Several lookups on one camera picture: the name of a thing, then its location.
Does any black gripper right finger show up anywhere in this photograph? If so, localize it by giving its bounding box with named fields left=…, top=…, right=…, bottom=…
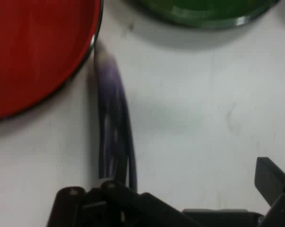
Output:
left=253, top=157, right=285, bottom=227

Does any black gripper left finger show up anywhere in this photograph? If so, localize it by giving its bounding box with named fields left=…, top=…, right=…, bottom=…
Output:
left=46, top=180, right=197, bottom=227

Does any purple toy eggplant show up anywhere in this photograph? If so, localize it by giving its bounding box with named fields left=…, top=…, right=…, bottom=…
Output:
left=93, top=44, right=138, bottom=192

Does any red round plate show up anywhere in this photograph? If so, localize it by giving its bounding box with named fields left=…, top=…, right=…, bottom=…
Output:
left=0, top=0, right=104, bottom=122

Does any green round plate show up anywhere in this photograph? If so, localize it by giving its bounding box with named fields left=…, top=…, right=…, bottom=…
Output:
left=130, top=0, right=282, bottom=30

